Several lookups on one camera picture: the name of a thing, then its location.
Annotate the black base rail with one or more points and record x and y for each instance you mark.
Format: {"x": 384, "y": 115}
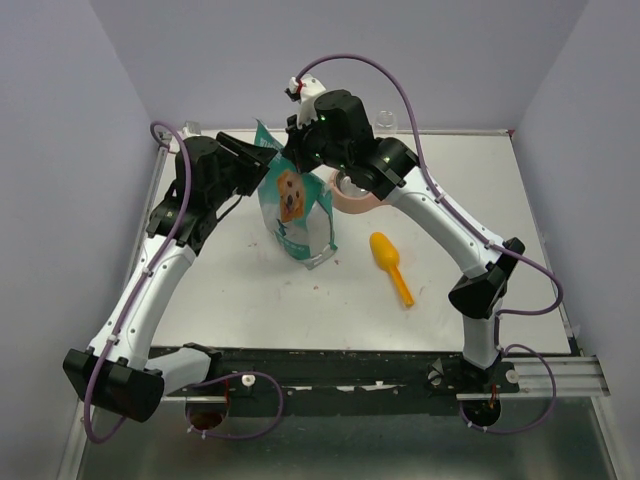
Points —
{"x": 313, "y": 383}

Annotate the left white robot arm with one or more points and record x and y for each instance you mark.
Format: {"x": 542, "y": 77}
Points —
{"x": 115, "y": 372}

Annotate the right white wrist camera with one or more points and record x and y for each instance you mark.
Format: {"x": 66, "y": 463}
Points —
{"x": 305, "y": 91}

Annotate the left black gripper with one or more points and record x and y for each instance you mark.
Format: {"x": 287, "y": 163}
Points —
{"x": 252, "y": 163}

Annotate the yellow plastic scoop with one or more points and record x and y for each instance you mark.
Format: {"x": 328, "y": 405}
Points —
{"x": 387, "y": 259}

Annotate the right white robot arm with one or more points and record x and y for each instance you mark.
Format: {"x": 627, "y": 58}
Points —
{"x": 331, "y": 128}

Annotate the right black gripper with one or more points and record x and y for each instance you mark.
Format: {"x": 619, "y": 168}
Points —
{"x": 293, "y": 144}

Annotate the pink double pet bowl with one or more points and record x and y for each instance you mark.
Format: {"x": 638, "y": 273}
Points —
{"x": 349, "y": 198}

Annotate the teal dog food bag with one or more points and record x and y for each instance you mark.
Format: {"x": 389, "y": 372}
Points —
{"x": 297, "y": 209}

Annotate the clear water bottle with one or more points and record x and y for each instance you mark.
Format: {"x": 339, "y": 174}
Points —
{"x": 385, "y": 123}

